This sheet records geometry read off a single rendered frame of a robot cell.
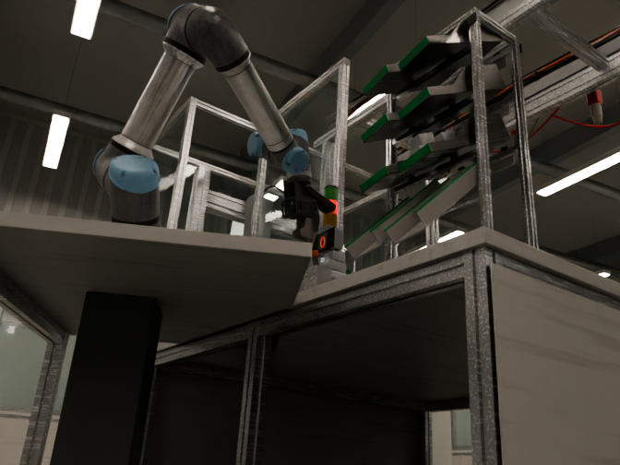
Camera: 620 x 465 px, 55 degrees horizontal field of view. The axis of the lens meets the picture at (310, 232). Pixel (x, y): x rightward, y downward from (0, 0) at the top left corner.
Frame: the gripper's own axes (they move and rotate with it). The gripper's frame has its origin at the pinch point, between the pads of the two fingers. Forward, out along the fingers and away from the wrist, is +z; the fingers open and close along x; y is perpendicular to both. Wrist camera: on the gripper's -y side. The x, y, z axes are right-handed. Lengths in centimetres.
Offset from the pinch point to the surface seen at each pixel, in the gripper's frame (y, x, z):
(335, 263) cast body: -3.3, 6.1, 6.4
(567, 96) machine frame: -126, 27, -63
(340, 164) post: -31.1, -15.4, -33.6
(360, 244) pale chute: 3.9, 24.2, 4.3
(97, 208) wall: -241, -798, -221
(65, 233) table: 80, 27, 6
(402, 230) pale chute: 4.2, 39.3, 3.8
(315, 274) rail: 15.7, 18.7, 11.5
